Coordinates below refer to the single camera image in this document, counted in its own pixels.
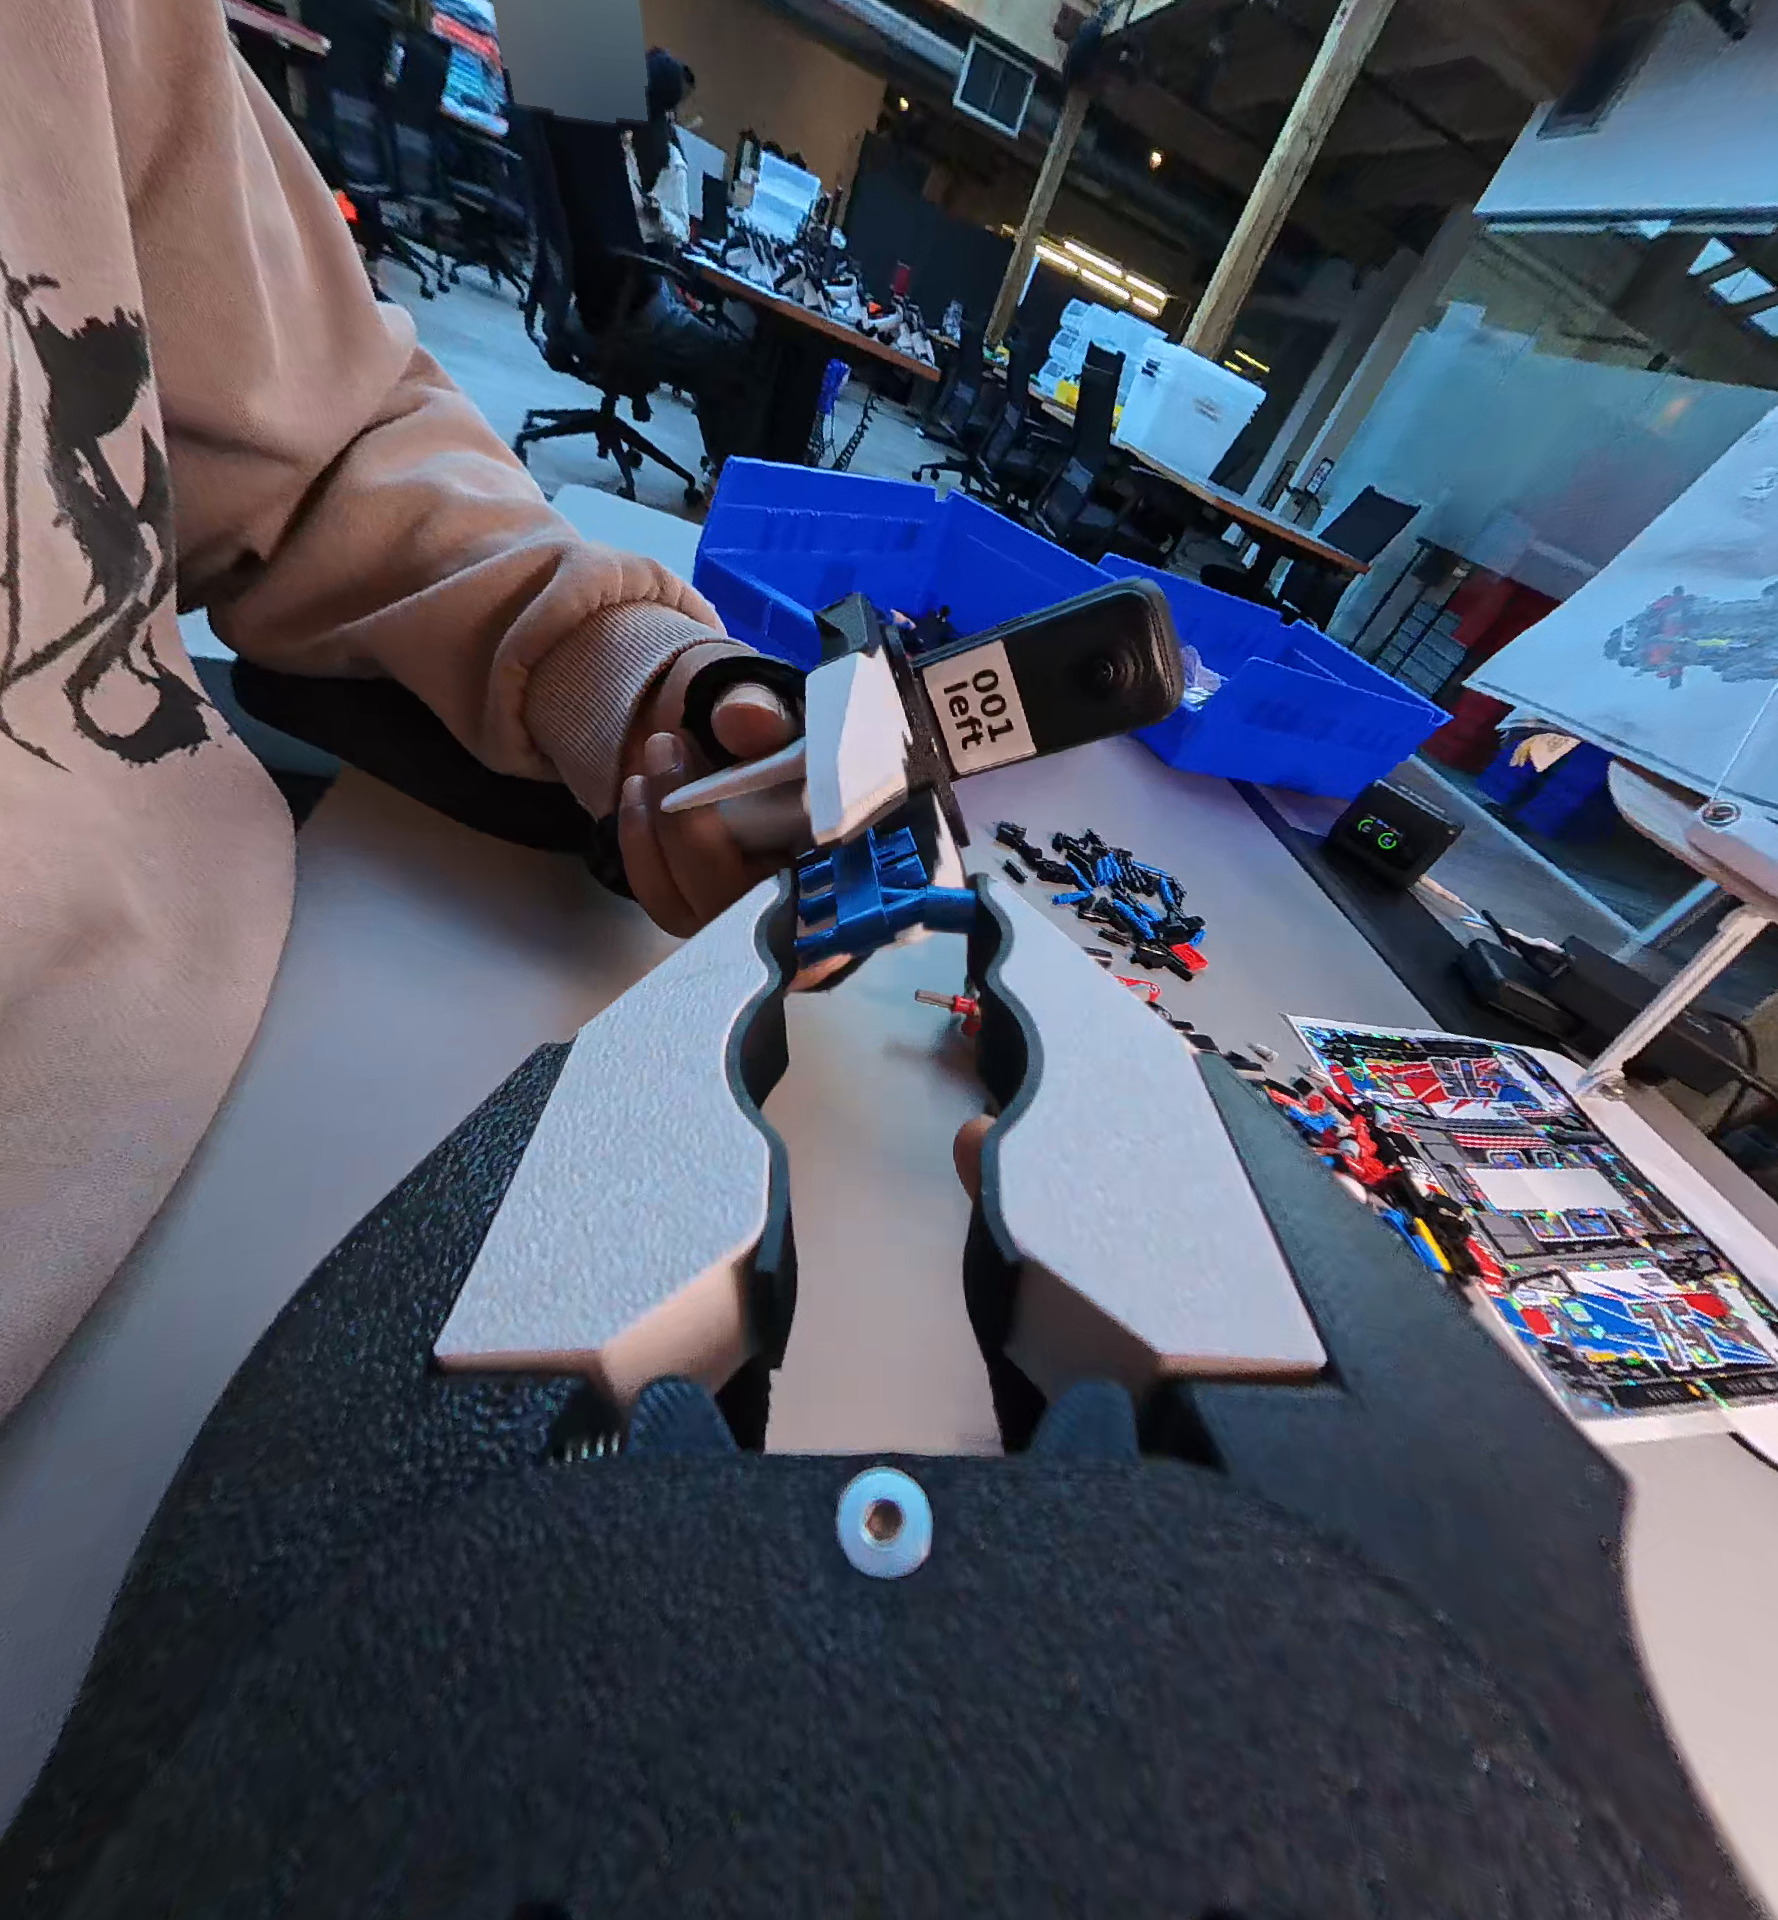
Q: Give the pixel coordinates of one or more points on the white plastic storage box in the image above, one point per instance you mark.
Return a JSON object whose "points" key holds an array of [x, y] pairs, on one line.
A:
{"points": [[1197, 413]]}

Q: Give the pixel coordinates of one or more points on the clear bag of lego parts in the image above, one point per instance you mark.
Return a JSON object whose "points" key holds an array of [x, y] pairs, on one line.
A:
{"points": [[1205, 675]]}

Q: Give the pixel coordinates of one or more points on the person's left forearm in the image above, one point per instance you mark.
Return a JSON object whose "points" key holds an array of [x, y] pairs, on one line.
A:
{"points": [[452, 601]]}

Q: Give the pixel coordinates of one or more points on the person's left hand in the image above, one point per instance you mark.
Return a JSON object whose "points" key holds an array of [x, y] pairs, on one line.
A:
{"points": [[694, 887]]}

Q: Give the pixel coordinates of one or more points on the long wooden desk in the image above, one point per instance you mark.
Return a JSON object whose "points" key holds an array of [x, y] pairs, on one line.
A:
{"points": [[1250, 517]]}

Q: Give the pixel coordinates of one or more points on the black device with green display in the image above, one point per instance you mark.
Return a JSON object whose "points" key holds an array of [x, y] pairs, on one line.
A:
{"points": [[1391, 833]]}

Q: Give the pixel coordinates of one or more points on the person's right hand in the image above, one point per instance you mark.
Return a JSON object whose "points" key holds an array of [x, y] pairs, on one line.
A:
{"points": [[976, 1162]]}

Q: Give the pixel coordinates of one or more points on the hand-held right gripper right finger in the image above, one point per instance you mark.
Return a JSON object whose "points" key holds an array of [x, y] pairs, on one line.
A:
{"points": [[1159, 1199]]}

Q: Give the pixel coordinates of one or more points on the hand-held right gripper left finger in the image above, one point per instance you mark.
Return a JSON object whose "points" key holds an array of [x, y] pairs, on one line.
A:
{"points": [[605, 1199]]}

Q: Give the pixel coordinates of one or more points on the pile of black blue pins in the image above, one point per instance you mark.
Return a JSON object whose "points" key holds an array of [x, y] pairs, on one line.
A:
{"points": [[1128, 900]]}

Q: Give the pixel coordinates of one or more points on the wooden workbench with parts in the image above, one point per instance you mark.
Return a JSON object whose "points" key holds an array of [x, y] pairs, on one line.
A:
{"points": [[813, 317]]}

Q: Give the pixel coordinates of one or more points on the long blue lego beam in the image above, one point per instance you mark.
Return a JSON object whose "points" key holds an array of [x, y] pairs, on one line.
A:
{"points": [[890, 900]]}

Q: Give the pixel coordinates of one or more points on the pile of mixed lego pieces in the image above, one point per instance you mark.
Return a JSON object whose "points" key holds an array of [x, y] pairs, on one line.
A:
{"points": [[1354, 1141]]}

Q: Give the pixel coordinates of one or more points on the black mesh office chair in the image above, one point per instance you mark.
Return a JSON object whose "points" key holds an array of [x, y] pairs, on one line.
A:
{"points": [[1363, 533]]}

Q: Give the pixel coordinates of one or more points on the row of black office chairs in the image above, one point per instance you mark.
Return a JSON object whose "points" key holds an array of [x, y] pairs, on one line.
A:
{"points": [[409, 151]]}

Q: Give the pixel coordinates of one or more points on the partly built lego car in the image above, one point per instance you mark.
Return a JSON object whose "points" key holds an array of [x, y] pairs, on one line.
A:
{"points": [[956, 1003]]}

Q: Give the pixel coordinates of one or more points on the white booklet stand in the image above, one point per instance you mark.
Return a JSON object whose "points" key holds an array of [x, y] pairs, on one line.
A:
{"points": [[1775, 887]]}

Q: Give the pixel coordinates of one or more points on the blue storage bin with tag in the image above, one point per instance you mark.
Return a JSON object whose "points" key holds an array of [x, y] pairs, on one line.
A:
{"points": [[830, 539]]}

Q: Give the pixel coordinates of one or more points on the shiny sticker sheet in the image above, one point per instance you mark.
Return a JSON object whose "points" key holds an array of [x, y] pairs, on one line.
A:
{"points": [[1548, 1199]]}

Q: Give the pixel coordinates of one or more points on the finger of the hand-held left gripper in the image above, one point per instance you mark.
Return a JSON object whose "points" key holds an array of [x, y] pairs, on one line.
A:
{"points": [[858, 750], [943, 840]]}

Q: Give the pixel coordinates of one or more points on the lego instruction booklet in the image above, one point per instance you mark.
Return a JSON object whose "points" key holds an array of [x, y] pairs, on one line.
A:
{"points": [[1730, 601]]}

